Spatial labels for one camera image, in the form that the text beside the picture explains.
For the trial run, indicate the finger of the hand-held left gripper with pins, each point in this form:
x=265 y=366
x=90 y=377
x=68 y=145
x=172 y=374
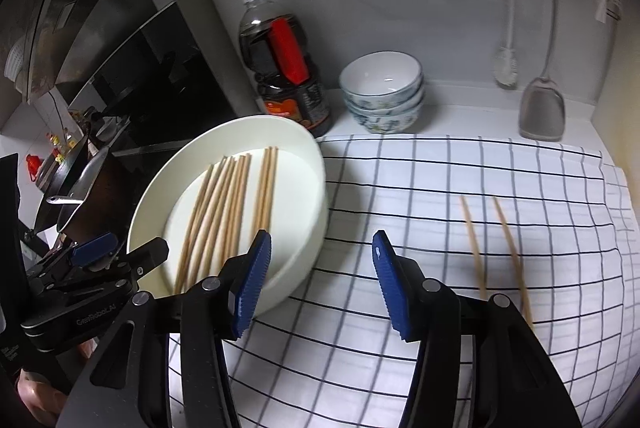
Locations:
x=95 y=248
x=150 y=255

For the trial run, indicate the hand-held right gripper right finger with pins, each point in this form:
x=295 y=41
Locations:
x=392 y=283

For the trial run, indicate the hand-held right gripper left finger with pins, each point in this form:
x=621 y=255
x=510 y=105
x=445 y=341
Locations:
x=252 y=278

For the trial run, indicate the pile of wooden chopsticks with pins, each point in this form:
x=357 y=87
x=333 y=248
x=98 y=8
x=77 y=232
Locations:
x=225 y=198

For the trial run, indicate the slender wooden chopstick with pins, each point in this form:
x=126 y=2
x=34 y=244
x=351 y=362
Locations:
x=472 y=243
x=510 y=248

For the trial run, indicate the large white bowl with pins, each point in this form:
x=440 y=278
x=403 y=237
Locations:
x=300 y=188

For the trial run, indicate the person's left hand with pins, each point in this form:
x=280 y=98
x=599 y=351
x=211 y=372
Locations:
x=42 y=400

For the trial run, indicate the metal wok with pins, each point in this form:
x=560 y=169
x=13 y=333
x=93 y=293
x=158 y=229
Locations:
x=75 y=188

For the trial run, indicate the white checked cloth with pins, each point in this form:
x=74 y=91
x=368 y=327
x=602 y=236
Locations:
x=400 y=168

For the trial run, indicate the floral ceramic bowl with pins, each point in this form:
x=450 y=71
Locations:
x=415 y=102
x=380 y=73
x=385 y=123

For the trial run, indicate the steel range hood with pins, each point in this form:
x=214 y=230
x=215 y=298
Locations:
x=125 y=33

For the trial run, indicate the metal spatula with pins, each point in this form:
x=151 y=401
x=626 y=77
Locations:
x=542 y=113

